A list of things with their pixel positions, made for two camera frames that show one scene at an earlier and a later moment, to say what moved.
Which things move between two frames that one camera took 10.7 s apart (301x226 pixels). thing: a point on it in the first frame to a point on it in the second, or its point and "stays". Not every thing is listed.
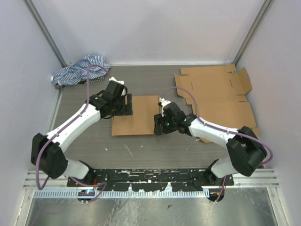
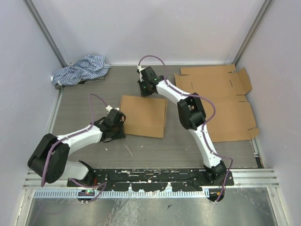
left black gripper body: x=121 y=108 to x=119 y=133
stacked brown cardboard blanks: x=218 y=95 stays
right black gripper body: x=168 y=125 to x=144 y=90
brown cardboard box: x=141 y=122 stays
